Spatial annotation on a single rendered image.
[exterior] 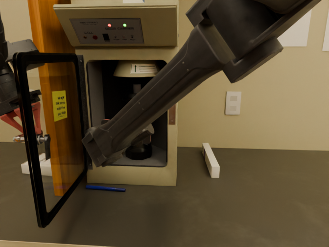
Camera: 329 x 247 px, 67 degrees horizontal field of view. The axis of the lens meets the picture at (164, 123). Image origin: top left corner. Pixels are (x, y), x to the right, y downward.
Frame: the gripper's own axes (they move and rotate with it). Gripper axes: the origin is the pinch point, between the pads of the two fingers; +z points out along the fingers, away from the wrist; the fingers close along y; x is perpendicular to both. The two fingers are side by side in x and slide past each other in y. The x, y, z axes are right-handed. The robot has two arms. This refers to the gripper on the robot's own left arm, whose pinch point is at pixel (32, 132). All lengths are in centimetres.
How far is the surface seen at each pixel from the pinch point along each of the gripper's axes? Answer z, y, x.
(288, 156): 57, -67, -56
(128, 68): -5.6, -22.3, -25.5
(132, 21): -16.0, -31.6, -14.8
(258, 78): 21, -67, -68
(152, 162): 27.3, -16.6, -25.2
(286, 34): 7, -84, -68
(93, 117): 4.5, -4.8, -23.6
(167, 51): -5.6, -36.5, -23.6
